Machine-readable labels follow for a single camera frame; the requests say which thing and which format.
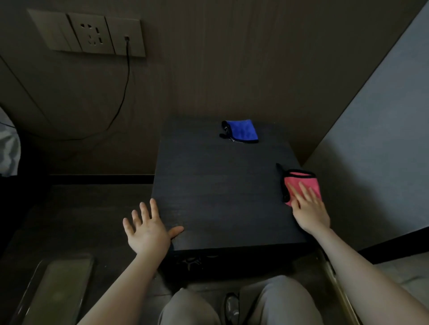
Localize person's black shoe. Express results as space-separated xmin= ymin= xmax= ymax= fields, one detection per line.
xmin=223 ymin=293 xmax=240 ymax=325

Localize person's left forearm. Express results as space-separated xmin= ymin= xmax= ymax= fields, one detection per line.
xmin=77 ymin=253 xmax=168 ymax=325

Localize black skirting board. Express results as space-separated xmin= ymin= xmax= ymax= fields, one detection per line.
xmin=357 ymin=226 xmax=429 ymax=265

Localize pink cloth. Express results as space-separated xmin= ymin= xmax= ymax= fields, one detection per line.
xmin=276 ymin=163 xmax=323 ymax=208

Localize person's right forearm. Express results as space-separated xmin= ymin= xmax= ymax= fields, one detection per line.
xmin=311 ymin=224 xmax=429 ymax=325

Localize white bedding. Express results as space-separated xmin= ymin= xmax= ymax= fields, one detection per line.
xmin=0 ymin=106 xmax=21 ymax=177

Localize beige wall port plate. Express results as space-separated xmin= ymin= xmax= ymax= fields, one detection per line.
xmin=105 ymin=16 xmax=147 ymax=58

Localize beige blank wall plate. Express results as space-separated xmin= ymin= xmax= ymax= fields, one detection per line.
xmin=27 ymin=8 xmax=83 ymax=53

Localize person's right hand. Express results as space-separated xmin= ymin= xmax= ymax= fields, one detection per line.
xmin=286 ymin=180 xmax=331 ymax=237

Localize gold metal frame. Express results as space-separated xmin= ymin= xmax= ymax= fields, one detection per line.
xmin=318 ymin=249 xmax=362 ymax=325

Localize black table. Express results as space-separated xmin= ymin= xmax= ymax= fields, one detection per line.
xmin=151 ymin=117 xmax=314 ymax=279

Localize clear plastic tray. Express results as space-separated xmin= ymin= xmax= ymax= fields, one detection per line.
xmin=8 ymin=254 xmax=96 ymax=325

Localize blue cloth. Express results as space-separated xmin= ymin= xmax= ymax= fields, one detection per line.
xmin=219 ymin=119 xmax=259 ymax=144

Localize person's left hand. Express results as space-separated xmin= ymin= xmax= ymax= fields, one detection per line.
xmin=122 ymin=198 xmax=185 ymax=258

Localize black cable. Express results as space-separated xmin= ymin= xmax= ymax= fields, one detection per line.
xmin=33 ymin=36 xmax=131 ymax=141

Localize person's beige trousers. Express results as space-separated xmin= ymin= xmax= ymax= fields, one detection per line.
xmin=157 ymin=275 xmax=324 ymax=325

